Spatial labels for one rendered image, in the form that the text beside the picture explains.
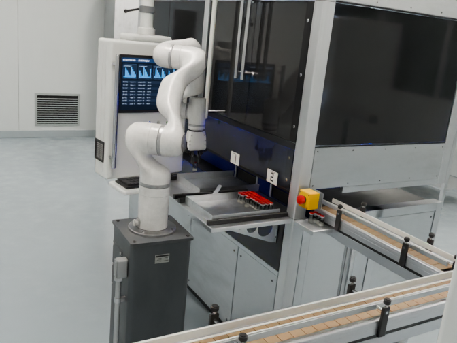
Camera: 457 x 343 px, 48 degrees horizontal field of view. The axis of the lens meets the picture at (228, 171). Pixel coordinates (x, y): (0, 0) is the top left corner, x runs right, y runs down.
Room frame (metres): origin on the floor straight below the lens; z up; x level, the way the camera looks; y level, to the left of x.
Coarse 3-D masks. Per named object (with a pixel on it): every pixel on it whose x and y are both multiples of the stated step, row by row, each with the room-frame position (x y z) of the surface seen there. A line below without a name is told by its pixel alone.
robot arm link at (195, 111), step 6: (192, 102) 2.49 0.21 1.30; (198, 102) 2.49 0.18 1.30; (204, 102) 2.51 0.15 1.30; (186, 108) 2.50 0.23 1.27; (192, 108) 2.49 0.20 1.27; (198, 108) 2.49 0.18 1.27; (204, 108) 2.51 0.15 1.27; (186, 114) 2.50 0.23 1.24; (192, 114) 2.49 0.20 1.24; (198, 114) 2.49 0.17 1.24; (204, 114) 2.51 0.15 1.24; (192, 120) 2.49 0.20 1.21; (198, 120) 2.49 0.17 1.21; (204, 120) 2.51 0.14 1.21
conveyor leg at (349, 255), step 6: (348, 246) 2.01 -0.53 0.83; (348, 252) 2.03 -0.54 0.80; (354, 252) 2.04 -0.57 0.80; (348, 258) 2.03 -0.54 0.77; (354, 258) 2.04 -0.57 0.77; (342, 264) 2.05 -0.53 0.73; (348, 264) 2.03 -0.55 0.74; (342, 270) 2.04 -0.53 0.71; (348, 270) 2.03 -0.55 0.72; (342, 276) 2.04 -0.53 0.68; (348, 276) 2.03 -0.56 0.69; (342, 282) 2.04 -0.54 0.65; (348, 282) 2.03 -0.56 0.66; (342, 288) 2.03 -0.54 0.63; (342, 294) 2.03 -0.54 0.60
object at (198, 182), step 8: (184, 176) 2.59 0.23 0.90; (192, 176) 2.61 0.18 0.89; (200, 176) 2.63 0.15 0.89; (208, 176) 2.66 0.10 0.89; (216, 176) 2.68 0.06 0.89; (224, 176) 2.71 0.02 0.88; (232, 176) 2.73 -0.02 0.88; (184, 184) 2.49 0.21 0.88; (192, 184) 2.41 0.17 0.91; (200, 184) 2.52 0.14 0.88; (208, 184) 2.53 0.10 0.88; (216, 184) 2.55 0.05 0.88; (224, 184) 2.56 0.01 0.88; (232, 184) 2.57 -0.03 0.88; (240, 184) 2.59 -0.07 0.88; (248, 184) 2.60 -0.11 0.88; (256, 184) 2.51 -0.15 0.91
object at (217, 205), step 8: (232, 192) 2.34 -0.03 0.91; (192, 200) 2.23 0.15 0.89; (200, 200) 2.25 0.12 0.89; (208, 200) 2.27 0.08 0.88; (216, 200) 2.29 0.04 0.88; (224, 200) 2.31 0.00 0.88; (232, 200) 2.32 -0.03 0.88; (192, 208) 2.15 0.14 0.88; (200, 208) 2.09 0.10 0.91; (208, 208) 2.17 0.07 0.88; (216, 208) 2.18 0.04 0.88; (224, 208) 2.19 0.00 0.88; (232, 208) 2.20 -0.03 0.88; (240, 208) 2.21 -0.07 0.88; (248, 208) 2.22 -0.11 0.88; (208, 216) 2.02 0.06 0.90; (216, 216) 2.01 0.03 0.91; (224, 216) 2.03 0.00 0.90; (232, 216) 2.04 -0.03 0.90
